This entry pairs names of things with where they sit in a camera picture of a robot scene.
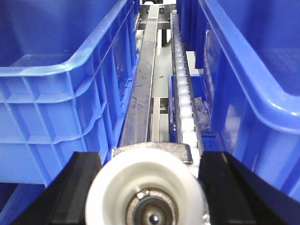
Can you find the white valve with metal core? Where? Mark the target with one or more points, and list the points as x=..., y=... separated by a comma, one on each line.
x=151, y=183

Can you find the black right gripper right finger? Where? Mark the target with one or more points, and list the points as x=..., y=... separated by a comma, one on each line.
x=237, y=196

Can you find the blue shelf bin left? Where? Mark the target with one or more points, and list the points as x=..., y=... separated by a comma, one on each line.
x=66, y=72

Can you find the steel shelf divider rail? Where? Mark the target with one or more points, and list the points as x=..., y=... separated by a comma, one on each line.
x=137, y=122

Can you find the blue shelf bin right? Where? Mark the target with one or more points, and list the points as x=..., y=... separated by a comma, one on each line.
x=249, y=51

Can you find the blue shelf bin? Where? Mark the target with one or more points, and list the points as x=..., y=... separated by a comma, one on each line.
x=66, y=72
x=249, y=51

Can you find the white roller track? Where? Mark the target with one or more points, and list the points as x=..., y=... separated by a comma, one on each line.
x=185, y=113

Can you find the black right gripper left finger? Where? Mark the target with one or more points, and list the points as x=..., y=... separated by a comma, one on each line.
x=63, y=201

